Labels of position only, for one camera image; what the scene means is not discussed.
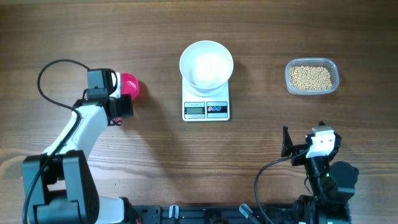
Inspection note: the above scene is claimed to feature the clear plastic container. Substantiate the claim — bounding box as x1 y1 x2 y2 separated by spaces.
285 58 340 95

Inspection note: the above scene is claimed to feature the soybeans pile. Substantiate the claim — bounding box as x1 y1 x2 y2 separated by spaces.
289 66 332 90

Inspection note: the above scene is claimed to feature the pink measuring scoop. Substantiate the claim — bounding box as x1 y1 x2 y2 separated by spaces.
117 73 139 117

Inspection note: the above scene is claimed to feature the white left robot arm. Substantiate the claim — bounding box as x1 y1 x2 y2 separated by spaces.
22 68 140 223

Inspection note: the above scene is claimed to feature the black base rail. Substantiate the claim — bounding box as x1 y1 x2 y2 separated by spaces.
130 203 352 224

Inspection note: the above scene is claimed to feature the white digital kitchen scale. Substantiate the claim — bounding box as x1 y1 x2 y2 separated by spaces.
182 78 230 122

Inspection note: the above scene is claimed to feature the white bowl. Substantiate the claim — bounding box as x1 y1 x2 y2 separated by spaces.
179 40 234 92

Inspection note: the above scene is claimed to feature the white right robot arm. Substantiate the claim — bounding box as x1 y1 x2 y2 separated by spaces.
281 122 359 224

